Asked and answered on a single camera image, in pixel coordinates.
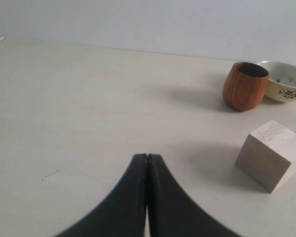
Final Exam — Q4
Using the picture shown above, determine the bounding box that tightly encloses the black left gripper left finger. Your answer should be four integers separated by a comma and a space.
58, 154, 148, 237

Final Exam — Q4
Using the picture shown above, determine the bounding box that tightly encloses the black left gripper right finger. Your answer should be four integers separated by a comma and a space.
147, 154, 239, 237

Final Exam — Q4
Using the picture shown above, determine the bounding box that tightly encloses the light wooden cube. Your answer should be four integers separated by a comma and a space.
235, 120, 296, 193

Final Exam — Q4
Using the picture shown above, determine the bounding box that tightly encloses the brown wooden cup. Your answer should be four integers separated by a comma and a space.
222, 62, 269, 112

